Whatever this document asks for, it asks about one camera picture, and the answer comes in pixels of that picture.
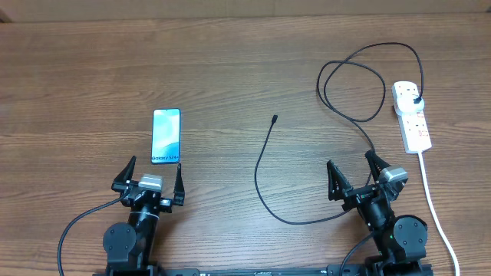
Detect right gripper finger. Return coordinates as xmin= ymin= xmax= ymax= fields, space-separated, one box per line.
xmin=364 ymin=149 xmax=390 ymax=182
xmin=327 ymin=160 xmax=353 ymax=201

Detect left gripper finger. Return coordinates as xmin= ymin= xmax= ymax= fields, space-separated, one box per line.
xmin=114 ymin=156 xmax=137 ymax=184
xmin=173 ymin=163 xmax=185 ymax=205

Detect Samsung Galaxy smartphone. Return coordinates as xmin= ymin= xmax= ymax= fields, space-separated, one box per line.
xmin=151 ymin=108 xmax=181 ymax=164

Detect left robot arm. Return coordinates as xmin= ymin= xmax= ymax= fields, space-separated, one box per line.
xmin=103 ymin=156 xmax=185 ymax=275

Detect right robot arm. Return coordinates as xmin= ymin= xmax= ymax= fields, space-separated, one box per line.
xmin=327 ymin=150 xmax=433 ymax=275

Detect white charger plug adapter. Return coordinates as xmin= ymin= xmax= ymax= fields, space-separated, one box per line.
xmin=394 ymin=95 xmax=425 ymax=116

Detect white power strip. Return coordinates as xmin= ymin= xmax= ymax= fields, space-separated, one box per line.
xmin=391 ymin=81 xmax=432 ymax=154

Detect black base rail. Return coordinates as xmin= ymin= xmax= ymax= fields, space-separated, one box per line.
xmin=91 ymin=263 xmax=434 ymax=276

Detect white power strip cord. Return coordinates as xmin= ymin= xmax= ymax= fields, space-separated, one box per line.
xmin=417 ymin=151 xmax=461 ymax=276

